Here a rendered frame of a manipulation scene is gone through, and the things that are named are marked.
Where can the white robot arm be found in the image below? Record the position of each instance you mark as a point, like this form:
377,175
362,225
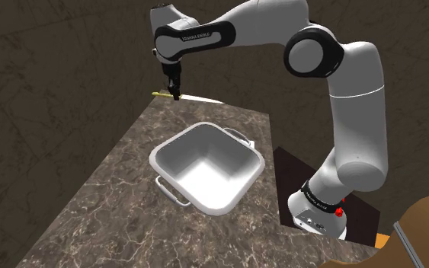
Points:
355,122

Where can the dark robot stand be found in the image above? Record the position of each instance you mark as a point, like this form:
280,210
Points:
292,174

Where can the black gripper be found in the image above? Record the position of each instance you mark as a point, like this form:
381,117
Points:
172,72

